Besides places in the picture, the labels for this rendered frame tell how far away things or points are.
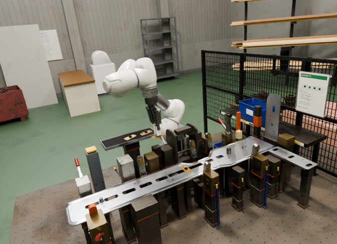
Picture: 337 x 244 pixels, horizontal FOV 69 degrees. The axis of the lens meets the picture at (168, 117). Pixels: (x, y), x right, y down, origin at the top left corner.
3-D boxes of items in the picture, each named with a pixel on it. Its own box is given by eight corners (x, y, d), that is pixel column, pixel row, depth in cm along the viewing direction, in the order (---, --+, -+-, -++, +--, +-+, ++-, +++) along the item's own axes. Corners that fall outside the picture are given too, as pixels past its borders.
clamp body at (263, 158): (263, 211, 155) (265, 163, 143) (248, 201, 165) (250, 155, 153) (270, 207, 158) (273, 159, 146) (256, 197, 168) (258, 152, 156)
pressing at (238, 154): (69, 232, 114) (68, 229, 114) (64, 204, 133) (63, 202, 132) (277, 147, 171) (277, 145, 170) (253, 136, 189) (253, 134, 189)
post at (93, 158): (99, 212, 167) (86, 155, 151) (97, 206, 173) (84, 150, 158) (110, 208, 170) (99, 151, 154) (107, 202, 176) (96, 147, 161)
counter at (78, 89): (86, 93, 798) (80, 69, 770) (101, 111, 610) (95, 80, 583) (62, 98, 770) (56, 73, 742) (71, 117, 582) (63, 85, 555)
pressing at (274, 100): (277, 141, 177) (280, 95, 165) (264, 135, 186) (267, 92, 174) (277, 140, 177) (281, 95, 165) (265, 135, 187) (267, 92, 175)
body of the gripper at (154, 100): (141, 97, 139) (144, 112, 142) (148, 99, 132) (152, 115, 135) (152, 93, 143) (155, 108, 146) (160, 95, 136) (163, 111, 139)
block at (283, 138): (283, 184, 178) (287, 139, 165) (274, 178, 184) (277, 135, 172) (290, 180, 181) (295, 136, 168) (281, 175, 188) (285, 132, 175)
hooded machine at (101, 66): (115, 88, 827) (108, 48, 782) (120, 92, 777) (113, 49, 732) (94, 92, 799) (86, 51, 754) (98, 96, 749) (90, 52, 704)
